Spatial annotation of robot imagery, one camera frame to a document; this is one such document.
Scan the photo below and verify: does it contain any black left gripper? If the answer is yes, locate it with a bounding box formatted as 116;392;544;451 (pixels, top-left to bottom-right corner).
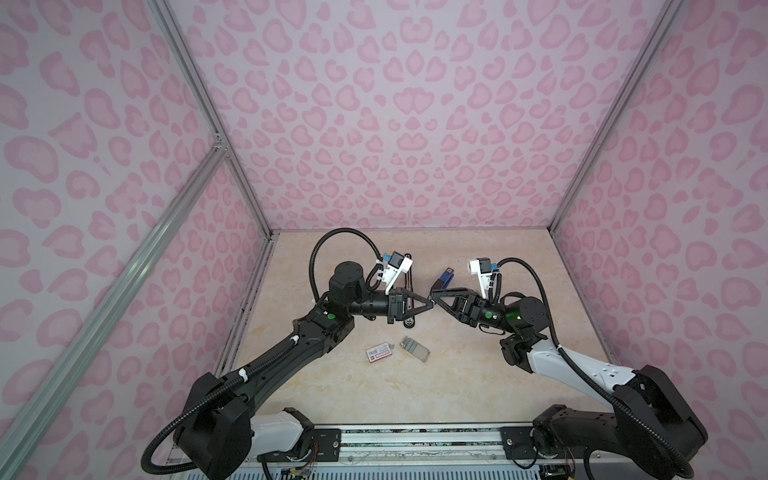
346;285;432;327

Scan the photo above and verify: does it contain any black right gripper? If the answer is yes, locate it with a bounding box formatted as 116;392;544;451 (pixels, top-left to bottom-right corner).
433;290;521;336

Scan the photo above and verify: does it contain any silver staple strips tray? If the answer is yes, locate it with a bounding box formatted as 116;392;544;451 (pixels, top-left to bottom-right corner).
400;336;430;363

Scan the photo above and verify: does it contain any red white staple box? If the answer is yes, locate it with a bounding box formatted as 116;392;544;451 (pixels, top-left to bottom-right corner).
366;342;394;363

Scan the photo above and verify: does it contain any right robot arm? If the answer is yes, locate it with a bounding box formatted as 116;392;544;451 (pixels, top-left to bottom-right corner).
431;288;708;479

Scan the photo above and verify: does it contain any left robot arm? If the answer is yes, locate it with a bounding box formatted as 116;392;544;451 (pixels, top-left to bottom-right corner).
142;261;434;479

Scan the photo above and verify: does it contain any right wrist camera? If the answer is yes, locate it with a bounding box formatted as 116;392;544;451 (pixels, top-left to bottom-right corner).
468;257;499;299

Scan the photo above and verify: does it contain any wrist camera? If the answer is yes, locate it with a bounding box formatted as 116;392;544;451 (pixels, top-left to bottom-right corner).
468;257;499;299
378;252;413;294

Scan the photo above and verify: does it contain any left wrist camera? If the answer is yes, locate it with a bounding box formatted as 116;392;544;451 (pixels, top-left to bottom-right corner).
378;252;413;294

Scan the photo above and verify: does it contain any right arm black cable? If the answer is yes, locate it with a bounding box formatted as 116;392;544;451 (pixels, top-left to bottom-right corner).
494;257;697;479

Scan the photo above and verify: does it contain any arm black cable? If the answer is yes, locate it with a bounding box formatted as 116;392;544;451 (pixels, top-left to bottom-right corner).
494;257;697;479
140;227;385;475

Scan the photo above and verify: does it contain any aluminium front rail frame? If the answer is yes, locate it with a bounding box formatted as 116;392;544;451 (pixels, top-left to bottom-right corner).
160;419;694;480

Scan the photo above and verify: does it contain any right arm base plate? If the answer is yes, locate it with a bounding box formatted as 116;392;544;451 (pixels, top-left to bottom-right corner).
499;425;559;469

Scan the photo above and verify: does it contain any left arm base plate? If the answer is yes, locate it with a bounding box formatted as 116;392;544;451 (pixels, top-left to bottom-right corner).
256;428;342;463

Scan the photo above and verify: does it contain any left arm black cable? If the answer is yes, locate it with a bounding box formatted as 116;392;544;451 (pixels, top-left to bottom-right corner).
140;227;385;475

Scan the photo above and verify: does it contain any aluminium diagonal wall strut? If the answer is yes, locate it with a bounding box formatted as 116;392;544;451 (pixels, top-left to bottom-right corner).
1;145;227;479

